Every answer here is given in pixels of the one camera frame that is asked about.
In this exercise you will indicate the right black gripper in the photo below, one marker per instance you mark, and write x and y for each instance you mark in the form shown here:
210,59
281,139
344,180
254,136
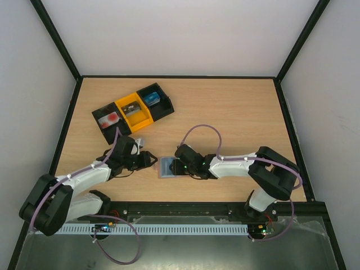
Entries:
174,167

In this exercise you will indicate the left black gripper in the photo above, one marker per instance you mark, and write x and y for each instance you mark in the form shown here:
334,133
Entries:
145,161

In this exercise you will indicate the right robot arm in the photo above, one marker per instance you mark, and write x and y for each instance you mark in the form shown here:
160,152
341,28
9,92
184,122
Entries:
275,175

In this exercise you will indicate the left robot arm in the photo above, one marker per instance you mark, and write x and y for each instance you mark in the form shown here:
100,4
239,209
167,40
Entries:
53,201

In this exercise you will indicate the black VIP card stack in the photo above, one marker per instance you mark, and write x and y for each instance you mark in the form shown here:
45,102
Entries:
131,108

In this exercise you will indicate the white red card stack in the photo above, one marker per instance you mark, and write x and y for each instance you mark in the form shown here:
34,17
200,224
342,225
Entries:
108,120

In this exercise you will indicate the blue card stack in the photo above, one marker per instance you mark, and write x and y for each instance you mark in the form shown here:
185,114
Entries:
151,99

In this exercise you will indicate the yellow middle bin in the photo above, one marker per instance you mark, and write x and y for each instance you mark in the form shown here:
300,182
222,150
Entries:
138,120

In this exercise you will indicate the right black bin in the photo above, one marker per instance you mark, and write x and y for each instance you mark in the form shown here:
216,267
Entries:
163,108

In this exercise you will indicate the black bin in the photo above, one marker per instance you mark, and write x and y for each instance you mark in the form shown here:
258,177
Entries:
109,133
163,108

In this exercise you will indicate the left black bin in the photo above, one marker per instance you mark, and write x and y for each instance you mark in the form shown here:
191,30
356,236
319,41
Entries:
109,133

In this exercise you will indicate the grey metal front plate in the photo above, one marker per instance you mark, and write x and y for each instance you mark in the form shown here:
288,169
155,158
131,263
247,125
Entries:
301,243

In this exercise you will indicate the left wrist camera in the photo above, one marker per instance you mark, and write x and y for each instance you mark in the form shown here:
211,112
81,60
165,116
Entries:
137,146

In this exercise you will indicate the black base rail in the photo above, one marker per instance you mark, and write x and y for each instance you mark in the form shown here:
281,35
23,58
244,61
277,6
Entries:
231,211

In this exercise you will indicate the light blue cable duct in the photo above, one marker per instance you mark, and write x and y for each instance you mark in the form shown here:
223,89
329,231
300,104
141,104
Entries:
155,229

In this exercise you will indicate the black enclosure frame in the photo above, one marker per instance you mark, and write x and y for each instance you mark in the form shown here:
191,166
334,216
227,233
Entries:
308,207

